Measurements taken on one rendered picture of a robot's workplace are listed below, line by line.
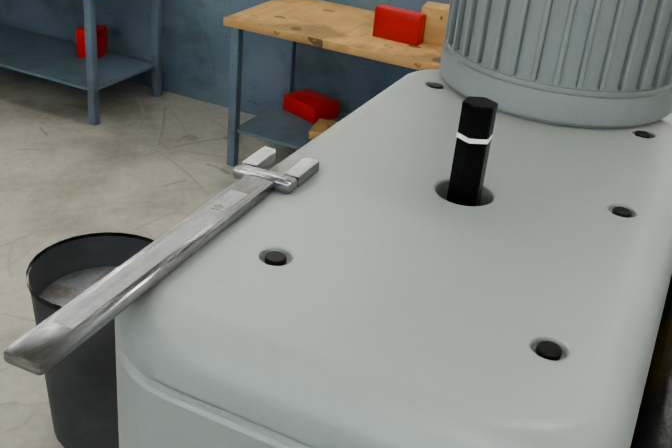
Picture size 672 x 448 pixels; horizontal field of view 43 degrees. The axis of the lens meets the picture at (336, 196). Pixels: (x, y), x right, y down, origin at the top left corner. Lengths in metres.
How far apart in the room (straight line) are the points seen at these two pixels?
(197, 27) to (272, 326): 5.47
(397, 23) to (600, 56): 3.86
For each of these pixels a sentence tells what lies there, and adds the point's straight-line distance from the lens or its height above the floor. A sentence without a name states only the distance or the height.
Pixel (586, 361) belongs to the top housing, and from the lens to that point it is 0.41.
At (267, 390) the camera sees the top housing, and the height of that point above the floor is 1.88.
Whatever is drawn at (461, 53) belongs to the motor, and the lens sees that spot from 0.71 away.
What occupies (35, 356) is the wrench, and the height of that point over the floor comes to 1.90.
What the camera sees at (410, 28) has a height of 0.97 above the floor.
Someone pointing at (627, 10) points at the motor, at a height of 1.98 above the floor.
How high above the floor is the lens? 2.12
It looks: 27 degrees down
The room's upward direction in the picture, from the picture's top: 6 degrees clockwise
